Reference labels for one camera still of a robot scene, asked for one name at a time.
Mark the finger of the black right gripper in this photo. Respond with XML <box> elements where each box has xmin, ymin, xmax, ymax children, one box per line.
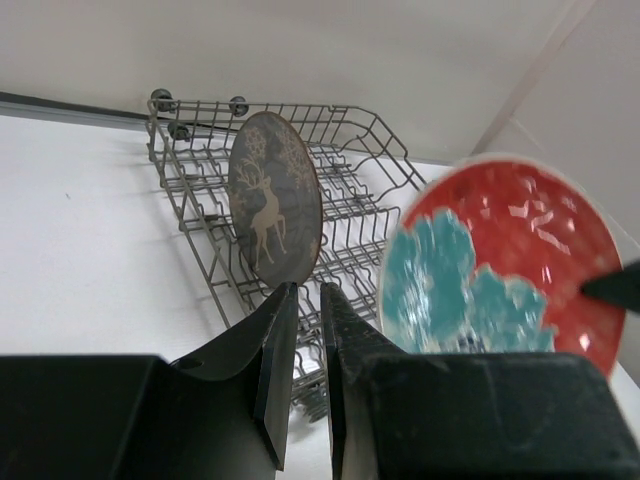
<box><xmin>582</xmin><ymin>260</ymin><xmax>640</xmax><ymax>314</ymax></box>

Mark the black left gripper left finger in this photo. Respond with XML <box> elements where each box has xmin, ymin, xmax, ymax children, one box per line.
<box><xmin>1</xmin><ymin>283</ymin><xmax>298</xmax><ymax>479</ymax></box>

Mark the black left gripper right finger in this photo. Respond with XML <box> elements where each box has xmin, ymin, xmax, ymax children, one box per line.
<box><xmin>321</xmin><ymin>283</ymin><xmax>639</xmax><ymax>479</ymax></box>

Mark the red and teal floral plate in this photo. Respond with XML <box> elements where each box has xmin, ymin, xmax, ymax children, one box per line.
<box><xmin>377</xmin><ymin>154</ymin><xmax>626</xmax><ymax>375</ymax></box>

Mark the grey reindeer plate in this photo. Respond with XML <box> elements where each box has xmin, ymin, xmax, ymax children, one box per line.
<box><xmin>227</xmin><ymin>112</ymin><xmax>323</xmax><ymax>288</ymax></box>

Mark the grey wire dish rack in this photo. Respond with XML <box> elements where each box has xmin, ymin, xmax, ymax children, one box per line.
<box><xmin>146</xmin><ymin>88</ymin><xmax>425</xmax><ymax>422</ymax></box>

